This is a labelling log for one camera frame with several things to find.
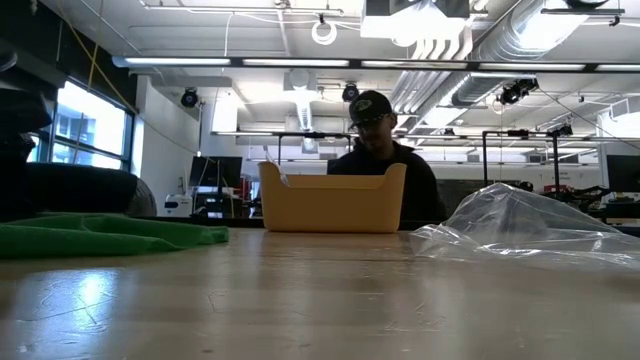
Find white cable coil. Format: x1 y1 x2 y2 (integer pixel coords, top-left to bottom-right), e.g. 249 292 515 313
310 14 339 46

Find yellow plastic bin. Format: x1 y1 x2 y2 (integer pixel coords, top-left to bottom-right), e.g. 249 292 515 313
258 160 407 234

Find black ceiling track light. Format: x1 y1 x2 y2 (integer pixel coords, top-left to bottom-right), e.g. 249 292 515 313
498 78 540 105

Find black computer monitor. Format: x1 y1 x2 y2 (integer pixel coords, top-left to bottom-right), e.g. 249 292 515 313
606 153 640 194
188 155 244 189

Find black background robot arms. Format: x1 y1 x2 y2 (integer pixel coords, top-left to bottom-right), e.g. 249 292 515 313
542 182 611 206

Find black background rig frame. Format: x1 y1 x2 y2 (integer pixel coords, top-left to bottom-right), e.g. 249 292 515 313
482 128 574 190
277 131 353 175

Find person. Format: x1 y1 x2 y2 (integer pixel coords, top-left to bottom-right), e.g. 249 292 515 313
327 89 449 224

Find green elastic bandage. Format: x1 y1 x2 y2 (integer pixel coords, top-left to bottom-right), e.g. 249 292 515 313
0 212 230 259

